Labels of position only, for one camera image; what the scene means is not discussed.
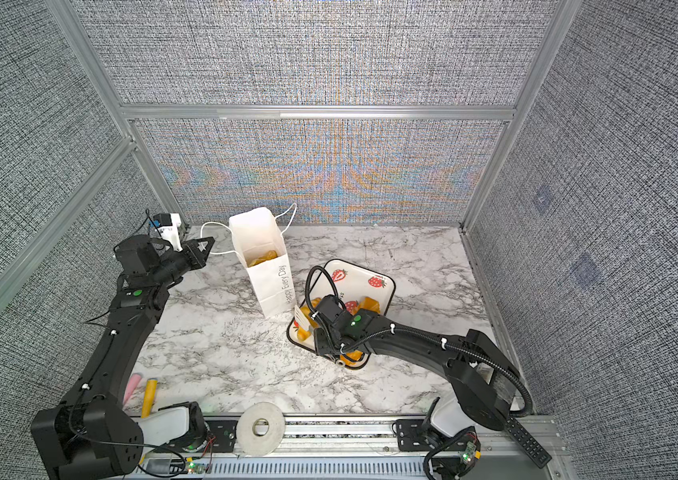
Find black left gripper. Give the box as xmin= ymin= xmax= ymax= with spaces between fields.
xmin=153 ymin=236 xmax=215 ymax=289

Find white paper gift bag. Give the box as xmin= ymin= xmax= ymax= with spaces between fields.
xmin=199 ymin=202 xmax=297 ymax=317

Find round bun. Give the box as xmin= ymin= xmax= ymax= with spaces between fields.
xmin=247 ymin=250 xmax=279 ymax=268

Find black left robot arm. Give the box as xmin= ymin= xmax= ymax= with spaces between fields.
xmin=30 ymin=234 xmax=215 ymax=479

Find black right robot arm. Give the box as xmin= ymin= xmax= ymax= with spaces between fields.
xmin=304 ymin=265 xmax=534 ymax=431

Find croissant left of tray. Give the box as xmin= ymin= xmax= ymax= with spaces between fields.
xmin=294 ymin=301 xmax=318 ymax=342

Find white rectangular black-rimmed tray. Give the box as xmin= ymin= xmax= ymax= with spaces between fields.
xmin=286 ymin=258 xmax=396 ymax=370

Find purple plastic fork toy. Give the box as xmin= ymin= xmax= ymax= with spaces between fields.
xmin=122 ymin=373 xmax=142 ymax=406

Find yellow plastic scoop toy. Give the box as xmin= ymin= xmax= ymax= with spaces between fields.
xmin=140 ymin=378 xmax=158 ymax=418

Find white tape roll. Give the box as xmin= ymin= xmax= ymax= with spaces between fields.
xmin=236 ymin=402 xmax=286 ymax=457

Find small circuit board right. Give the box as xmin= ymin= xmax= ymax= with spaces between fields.
xmin=454 ymin=441 xmax=481 ymax=477

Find small green circuit board left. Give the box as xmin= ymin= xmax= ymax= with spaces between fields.
xmin=182 ymin=457 xmax=212 ymax=476

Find black tv remote control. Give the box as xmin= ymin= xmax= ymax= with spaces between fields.
xmin=505 ymin=417 xmax=552 ymax=469

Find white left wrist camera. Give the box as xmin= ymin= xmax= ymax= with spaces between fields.
xmin=149 ymin=213 xmax=184 ymax=251

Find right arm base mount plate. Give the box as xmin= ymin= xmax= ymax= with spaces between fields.
xmin=392 ymin=417 xmax=481 ymax=455

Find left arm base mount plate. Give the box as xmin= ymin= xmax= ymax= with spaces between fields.
xmin=172 ymin=418 xmax=238 ymax=456

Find aluminium front rail frame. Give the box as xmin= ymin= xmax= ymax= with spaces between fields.
xmin=129 ymin=414 xmax=578 ymax=479

